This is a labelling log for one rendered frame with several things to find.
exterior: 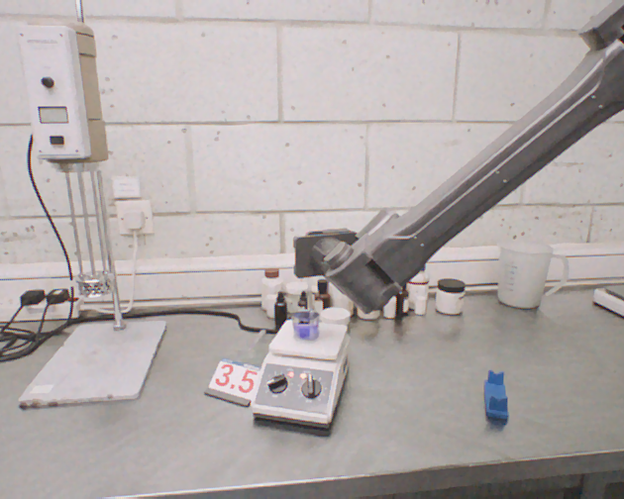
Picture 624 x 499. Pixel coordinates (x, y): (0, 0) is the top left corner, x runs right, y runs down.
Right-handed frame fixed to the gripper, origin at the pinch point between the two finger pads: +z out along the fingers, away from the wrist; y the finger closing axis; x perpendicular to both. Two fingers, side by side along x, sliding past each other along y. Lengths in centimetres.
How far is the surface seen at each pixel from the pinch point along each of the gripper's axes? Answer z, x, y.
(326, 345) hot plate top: -5.6, 17.3, -1.2
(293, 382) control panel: -9.4, 20.9, 5.9
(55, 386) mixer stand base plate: 9, 25, 44
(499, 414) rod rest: -22.6, 25.3, -24.5
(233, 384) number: -1.0, 24.6, 14.4
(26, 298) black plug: 44, 20, 56
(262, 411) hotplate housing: -10.7, 24.2, 11.4
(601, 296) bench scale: 6, 24, -81
